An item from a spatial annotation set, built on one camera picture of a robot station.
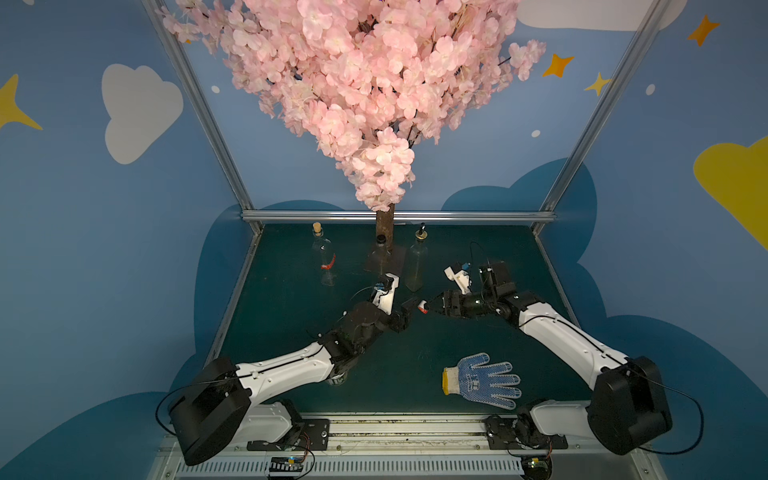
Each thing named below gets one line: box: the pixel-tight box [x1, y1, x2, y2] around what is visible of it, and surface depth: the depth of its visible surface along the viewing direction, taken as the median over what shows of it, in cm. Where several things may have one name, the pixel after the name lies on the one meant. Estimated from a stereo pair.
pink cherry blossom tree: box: [162, 0, 547, 241], surface depth 48 cm
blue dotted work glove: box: [442, 352, 522, 410], surface depth 84 cm
